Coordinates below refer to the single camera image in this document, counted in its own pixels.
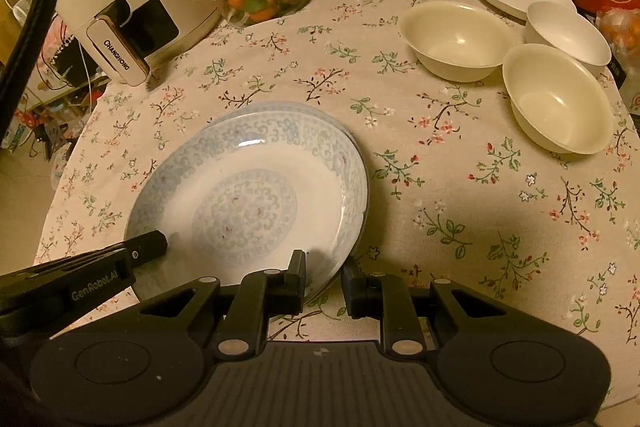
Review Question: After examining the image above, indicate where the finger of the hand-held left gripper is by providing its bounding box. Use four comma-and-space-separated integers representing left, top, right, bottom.
117, 230, 169, 270

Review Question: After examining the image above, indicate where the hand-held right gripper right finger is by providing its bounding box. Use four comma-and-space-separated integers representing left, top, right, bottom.
340, 256, 506, 358

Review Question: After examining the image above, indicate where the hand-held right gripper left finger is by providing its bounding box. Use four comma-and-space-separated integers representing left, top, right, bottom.
140, 250, 307, 358

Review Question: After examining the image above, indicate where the blue patterned plate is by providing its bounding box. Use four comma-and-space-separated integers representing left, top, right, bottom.
214, 100, 372, 228
123, 112, 369, 304

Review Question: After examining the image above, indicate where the cream bowl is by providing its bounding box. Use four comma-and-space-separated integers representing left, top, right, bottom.
502, 43, 615, 156
398, 1, 519, 83

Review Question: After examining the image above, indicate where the floral tablecloth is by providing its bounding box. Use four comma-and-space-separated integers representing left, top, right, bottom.
34, 0, 640, 343

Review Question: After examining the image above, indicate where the white bowl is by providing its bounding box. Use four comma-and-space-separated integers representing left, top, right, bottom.
523, 0, 612, 68

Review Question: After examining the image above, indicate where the plastic bag of oranges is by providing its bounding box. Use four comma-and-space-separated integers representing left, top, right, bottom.
597, 6, 640, 64

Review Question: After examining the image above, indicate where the black cable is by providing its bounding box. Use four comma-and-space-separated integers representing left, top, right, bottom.
0, 0, 64, 138

